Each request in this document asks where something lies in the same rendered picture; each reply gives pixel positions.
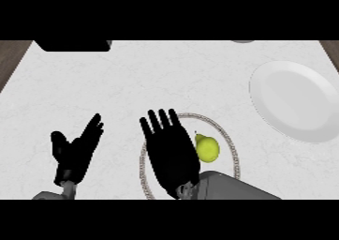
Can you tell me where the round white braided placemat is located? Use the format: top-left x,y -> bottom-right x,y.
139,112 -> 242,201

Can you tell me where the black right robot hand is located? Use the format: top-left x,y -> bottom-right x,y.
139,108 -> 202,200

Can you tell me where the black appliance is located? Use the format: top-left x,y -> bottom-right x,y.
34,39 -> 114,53

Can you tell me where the white plate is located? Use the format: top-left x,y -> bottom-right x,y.
248,60 -> 339,144

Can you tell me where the yellow-green pear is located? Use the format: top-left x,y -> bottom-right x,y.
193,131 -> 221,164

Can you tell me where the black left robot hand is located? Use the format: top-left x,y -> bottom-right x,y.
50,112 -> 105,188

